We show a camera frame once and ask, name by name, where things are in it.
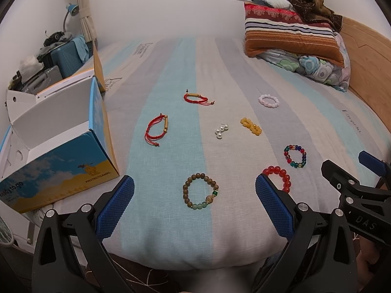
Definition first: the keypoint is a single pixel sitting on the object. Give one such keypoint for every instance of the striped orange red pillow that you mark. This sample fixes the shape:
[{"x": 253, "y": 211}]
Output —
[{"x": 269, "y": 28}]

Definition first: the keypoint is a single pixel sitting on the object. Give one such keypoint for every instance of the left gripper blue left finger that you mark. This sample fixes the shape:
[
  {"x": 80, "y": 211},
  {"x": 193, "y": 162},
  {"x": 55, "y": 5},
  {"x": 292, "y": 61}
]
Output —
[{"x": 111, "y": 205}]

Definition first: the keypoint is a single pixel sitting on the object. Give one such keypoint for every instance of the beige curtain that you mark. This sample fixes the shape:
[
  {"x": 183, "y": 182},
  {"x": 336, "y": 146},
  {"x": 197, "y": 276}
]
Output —
[{"x": 86, "y": 21}]

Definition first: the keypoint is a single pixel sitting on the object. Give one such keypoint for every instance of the wooden headboard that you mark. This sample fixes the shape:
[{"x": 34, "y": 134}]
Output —
[{"x": 369, "y": 53}]

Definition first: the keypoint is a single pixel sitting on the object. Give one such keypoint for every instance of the teal suitcase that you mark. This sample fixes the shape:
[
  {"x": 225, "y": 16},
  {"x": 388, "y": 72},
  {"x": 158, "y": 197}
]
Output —
[{"x": 66, "y": 58}]

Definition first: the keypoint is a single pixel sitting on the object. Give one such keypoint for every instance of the white pearl earrings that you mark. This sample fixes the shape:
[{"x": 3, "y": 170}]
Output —
[{"x": 220, "y": 130}]

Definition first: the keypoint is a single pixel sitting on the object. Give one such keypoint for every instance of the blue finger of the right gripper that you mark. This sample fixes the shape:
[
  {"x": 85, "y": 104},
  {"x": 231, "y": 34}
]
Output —
[
  {"x": 372, "y": 163},
  {"x": 336, "y": 173}
]

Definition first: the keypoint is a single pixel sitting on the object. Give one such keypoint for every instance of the grey suitcase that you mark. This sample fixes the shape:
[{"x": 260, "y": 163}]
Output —
[{"x": 42, "y": 80}]

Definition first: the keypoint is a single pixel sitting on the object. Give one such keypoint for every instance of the blue desk lamp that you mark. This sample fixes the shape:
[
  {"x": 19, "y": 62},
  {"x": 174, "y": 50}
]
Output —
[{"x": 71, "y": 11}]

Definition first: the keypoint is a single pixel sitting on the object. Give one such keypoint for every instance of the striped bed sheet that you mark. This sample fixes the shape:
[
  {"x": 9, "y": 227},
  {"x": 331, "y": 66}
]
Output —
[{"x": 195, "y": 205}]

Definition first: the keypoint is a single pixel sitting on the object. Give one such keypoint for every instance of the floral quilt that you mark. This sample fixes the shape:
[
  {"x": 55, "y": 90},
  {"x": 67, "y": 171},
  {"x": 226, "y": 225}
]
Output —
[{"x": 315, "y": 68}]

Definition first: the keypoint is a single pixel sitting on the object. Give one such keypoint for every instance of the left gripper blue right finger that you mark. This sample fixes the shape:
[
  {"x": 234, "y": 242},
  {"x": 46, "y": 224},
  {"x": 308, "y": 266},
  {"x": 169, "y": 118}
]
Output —
[{"x": 278, "y": 206}]

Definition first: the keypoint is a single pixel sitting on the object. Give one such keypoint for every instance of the blue yellow cardboard box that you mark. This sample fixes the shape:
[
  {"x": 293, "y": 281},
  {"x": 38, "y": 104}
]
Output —
[{"x": 58, "y": 142}]

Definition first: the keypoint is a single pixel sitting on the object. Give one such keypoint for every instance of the brown fuzzy blanket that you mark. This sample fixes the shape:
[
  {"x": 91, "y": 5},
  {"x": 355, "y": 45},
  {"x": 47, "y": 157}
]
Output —
[{"x": 315, "y": 12}]

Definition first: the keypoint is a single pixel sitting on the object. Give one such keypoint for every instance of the teal cloth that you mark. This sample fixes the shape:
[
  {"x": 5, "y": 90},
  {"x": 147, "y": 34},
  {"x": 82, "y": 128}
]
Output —
[{"x": 81, "y": 48}]

